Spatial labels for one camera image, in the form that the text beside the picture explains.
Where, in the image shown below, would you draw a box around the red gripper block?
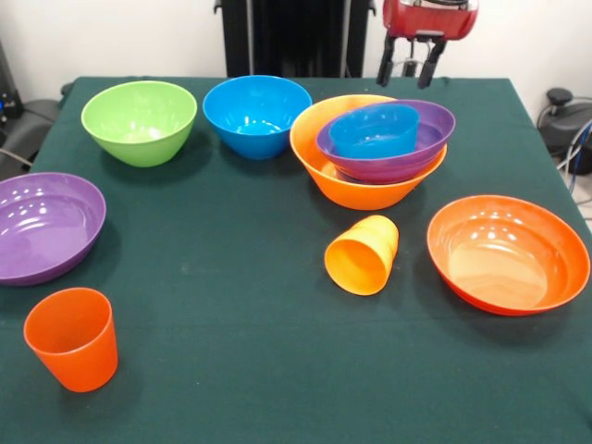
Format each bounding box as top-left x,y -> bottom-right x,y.
376,0 -> 480,90

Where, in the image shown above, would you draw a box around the small translucent blue bowl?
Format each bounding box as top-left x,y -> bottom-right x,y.
327,103 -> 422,160

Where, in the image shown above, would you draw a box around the purple bowl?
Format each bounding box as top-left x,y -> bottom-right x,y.
314,98 -> 457,185
0,171 -> 107,288

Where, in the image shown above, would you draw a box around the large orange bowl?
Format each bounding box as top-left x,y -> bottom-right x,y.
289,94 -> 448,212

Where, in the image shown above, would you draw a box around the orange cup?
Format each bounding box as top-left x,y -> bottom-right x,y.
324,215 -> 400,296

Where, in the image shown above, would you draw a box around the green bowl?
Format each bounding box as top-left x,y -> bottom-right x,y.
80,80 -> 199,168

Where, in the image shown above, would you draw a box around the red shallow bowl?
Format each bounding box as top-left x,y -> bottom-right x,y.
425,194 -> 592,317

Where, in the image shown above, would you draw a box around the dark green tablecloth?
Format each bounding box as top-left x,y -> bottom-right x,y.
0,76 -> 592,444

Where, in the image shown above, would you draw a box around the black equipment box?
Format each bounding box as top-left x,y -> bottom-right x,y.
0,41 -> 24,124

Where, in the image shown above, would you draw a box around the red cup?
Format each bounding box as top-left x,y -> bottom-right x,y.
23,287 -> 119,394

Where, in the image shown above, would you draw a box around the tangled floor cables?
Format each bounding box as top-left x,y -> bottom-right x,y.
554,117 -> 592,195

